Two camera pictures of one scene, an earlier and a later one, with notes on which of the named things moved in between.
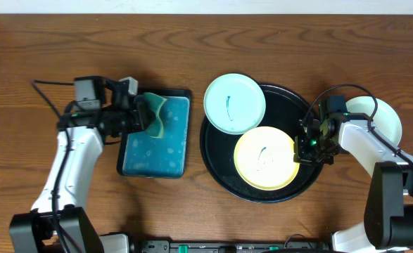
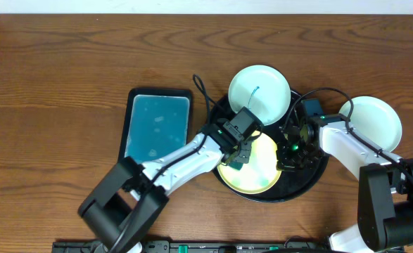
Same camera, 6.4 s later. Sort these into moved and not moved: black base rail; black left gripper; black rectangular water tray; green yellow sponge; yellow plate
Moved: green yellow sponge; black left gripper; yellow plate
Not moved: black base rail; black rectangular water tray
